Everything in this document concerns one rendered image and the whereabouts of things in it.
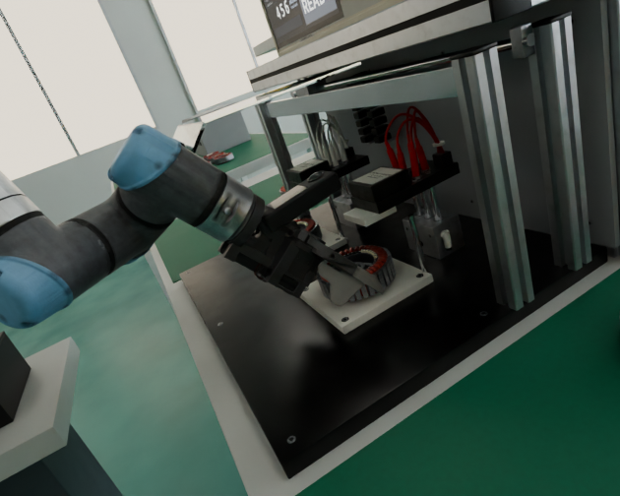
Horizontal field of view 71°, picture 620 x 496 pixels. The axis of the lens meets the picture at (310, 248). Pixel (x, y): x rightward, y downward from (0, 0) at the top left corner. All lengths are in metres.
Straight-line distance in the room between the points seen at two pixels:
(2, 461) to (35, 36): 4.80
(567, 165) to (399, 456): 0.35
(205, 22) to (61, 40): 1.46
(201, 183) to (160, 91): 4.81
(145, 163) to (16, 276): 0.16
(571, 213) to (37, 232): 0.57
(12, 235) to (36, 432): 0.37
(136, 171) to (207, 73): 4.93
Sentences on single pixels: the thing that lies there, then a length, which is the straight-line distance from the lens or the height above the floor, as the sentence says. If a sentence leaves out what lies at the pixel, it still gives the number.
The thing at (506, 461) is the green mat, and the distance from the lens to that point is 0.43.
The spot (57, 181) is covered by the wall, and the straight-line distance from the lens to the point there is 5.29.
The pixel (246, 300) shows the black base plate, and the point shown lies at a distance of 0.75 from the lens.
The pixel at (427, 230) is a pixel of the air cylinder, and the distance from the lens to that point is 0.67.
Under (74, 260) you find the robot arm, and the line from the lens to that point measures 0.50.
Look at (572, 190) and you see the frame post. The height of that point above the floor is 0.87.
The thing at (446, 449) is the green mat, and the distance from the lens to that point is 0.45.
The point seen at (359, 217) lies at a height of 0.88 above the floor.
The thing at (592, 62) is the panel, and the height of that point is 0.99.
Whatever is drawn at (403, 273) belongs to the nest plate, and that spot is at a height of 0.78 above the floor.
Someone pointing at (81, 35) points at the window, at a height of 2.03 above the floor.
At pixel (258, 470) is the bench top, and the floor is 0.75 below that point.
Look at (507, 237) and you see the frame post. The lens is 0.50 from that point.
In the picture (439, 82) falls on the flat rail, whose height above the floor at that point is 1.03.
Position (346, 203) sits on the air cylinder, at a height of 0.82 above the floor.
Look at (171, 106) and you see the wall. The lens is 5.30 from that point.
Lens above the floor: 1.09
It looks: 22 degrees down
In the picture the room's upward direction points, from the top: 20 degrees counter-clockwise
